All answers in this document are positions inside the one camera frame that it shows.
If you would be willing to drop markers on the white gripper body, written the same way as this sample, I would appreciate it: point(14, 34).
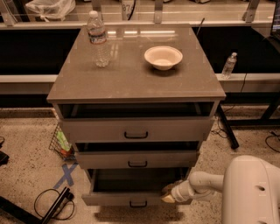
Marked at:
point(177, 192)

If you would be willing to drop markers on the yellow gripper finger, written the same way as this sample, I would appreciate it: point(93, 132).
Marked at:
point(172, 188)
point(168, 198)

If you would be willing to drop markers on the grey bottom drawer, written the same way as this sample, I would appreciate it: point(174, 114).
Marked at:
point(134, 187)

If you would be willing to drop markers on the grey drawer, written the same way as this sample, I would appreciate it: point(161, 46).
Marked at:
point(134, 187)
point(136, 159)
point(136, 130)

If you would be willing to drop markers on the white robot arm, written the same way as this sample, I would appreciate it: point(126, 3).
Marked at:
point(250, 189)

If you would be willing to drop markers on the grey middle drawer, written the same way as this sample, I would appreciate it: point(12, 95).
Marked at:
point(136, 159)

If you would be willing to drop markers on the grey drawer cabinet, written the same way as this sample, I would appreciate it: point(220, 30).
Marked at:
point(131, 88)

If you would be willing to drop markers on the grey top drawer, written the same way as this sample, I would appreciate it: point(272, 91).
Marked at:
point(136, 130)

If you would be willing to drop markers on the black table leg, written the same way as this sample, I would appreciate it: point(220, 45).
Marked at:
point(230, 134)

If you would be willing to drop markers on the white paper bowl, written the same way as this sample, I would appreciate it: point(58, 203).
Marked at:
point(163, 58)

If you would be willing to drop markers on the small water bottle on ledge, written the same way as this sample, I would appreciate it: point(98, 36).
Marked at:
point(229, 65)

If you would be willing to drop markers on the clear water bottle on cabinet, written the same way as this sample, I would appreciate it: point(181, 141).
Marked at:
point(96, 32)

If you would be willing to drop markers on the white plastic bag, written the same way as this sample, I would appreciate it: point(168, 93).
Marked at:
point(51, 9)

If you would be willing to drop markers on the wire mesh basket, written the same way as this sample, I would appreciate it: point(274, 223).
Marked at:
point(61, 146)

